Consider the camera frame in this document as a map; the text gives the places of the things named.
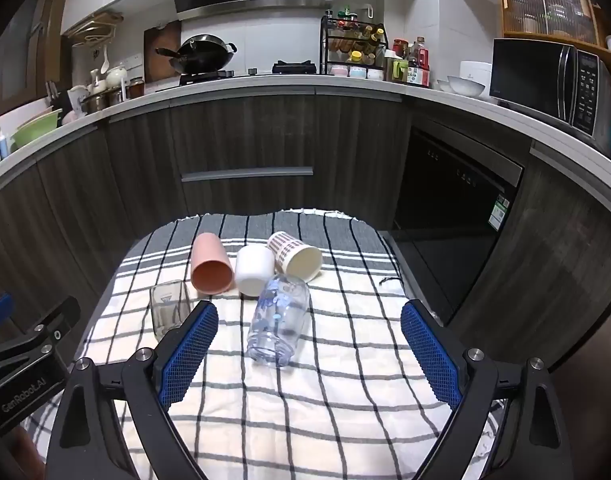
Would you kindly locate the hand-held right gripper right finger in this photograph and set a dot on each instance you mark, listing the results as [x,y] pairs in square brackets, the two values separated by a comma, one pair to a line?
[430,355]

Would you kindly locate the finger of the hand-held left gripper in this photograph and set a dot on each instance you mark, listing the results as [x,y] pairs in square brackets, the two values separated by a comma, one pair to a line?
[43,327]

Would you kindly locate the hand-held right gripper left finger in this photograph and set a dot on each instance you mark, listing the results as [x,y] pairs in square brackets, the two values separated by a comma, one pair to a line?
[188,350]

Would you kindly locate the clear plastic bottle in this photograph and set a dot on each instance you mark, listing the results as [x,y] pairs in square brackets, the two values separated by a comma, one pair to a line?
[278,320]

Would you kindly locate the pink plastic cup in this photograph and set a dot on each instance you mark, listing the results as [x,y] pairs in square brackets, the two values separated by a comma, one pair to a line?
[211,265]

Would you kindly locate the white plastic cup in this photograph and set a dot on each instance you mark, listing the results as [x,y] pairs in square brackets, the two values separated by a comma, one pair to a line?
[254,270]

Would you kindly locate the checkered paper cup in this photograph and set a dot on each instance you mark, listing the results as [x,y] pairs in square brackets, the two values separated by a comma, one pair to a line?
[295,256]

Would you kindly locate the small clear square glass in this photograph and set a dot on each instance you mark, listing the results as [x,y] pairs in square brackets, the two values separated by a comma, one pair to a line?
[168,310]

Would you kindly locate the checkered tablecloth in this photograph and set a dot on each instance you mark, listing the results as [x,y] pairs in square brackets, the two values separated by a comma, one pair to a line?
[305,390]

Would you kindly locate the built-in black dishwasher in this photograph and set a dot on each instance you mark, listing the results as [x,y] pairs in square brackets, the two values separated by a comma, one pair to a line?
[455,185]

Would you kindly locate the green plastic basin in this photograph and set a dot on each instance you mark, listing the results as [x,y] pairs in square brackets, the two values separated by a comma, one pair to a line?
[35,127]

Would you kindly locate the white teapot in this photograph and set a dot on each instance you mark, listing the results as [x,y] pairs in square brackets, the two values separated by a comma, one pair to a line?
[116,76]

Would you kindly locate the white ceramic bowl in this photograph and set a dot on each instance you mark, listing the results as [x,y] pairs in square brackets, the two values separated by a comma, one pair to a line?
[464,86]

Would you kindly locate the gas stove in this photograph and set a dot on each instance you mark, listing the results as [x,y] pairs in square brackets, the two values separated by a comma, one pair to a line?
[250,72]

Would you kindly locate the white rice cooker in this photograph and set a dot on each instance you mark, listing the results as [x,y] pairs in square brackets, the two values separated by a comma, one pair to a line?
[474,71]

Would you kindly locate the dark soy sauce bottle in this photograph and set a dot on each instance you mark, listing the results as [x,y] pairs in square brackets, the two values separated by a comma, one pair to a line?
[418,62]

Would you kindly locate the black wok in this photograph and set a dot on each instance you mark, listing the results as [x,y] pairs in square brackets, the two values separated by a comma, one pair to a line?
[200,55]

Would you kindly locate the black microwave oven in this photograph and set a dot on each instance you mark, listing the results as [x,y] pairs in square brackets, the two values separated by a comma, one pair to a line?
[548,82]

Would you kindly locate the wooden cutting board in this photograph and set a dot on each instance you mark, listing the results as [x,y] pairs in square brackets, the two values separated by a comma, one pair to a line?
[161,50]

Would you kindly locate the black spice rack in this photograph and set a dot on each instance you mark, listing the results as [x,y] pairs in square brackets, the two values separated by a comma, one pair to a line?
[353,50]

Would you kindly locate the wooden glass-door cabinet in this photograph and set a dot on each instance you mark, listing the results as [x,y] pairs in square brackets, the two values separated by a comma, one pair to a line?
[548,7]

